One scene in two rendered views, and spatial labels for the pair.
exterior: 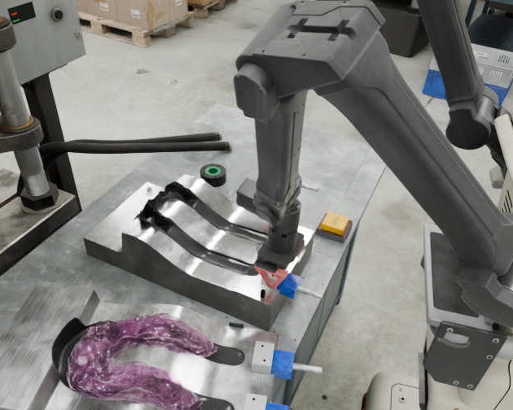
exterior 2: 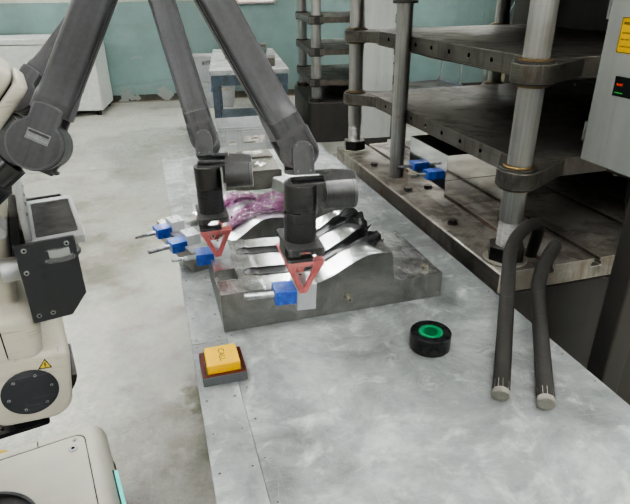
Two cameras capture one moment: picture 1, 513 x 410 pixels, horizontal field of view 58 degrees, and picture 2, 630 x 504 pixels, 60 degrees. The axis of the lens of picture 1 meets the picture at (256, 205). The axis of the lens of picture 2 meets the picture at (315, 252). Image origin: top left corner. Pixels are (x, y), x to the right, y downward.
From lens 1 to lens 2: 1.83 m
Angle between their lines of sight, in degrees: 105
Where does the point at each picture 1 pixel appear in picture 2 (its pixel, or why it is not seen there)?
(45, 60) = (626, 158)
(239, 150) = (484, 408)
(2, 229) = (477, 238)
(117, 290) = not seen: hidden behind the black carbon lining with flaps
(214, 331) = (234, 235)
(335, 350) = not seen: outside the picture
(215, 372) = not seen: hidden behind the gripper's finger
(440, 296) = (62, 204)
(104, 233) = (388, 236)
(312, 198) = (289, 395)
